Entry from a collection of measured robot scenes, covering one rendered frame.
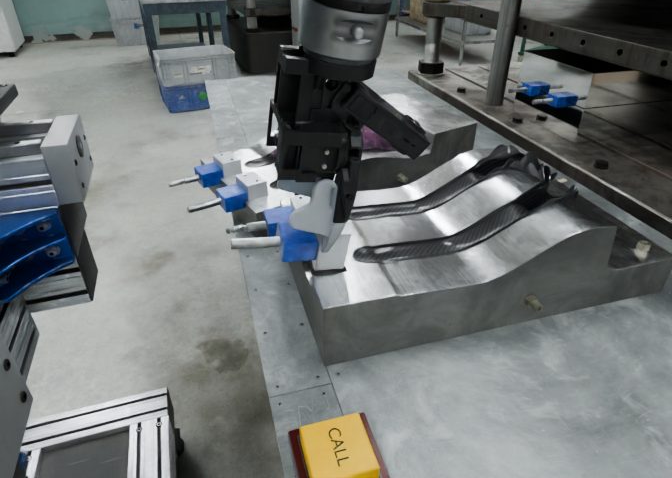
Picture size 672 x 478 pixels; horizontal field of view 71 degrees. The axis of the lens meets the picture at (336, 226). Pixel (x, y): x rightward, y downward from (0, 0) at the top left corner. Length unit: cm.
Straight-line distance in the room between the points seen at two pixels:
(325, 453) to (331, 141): 28
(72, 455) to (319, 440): 95
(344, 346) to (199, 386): 113
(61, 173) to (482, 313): 60
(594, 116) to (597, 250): 73
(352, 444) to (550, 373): 26
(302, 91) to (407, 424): 35
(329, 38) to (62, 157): 46
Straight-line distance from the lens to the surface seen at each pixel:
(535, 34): 149
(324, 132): 44
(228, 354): 173
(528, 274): 62
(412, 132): 49
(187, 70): 411
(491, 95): 158
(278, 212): 67
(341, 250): 55
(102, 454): 133
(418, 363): 59
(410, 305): 56
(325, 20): 41
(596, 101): 135
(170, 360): 177
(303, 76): 43
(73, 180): 76
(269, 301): 67
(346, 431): 48
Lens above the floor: 123
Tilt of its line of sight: 31 degrees down
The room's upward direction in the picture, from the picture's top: straight up
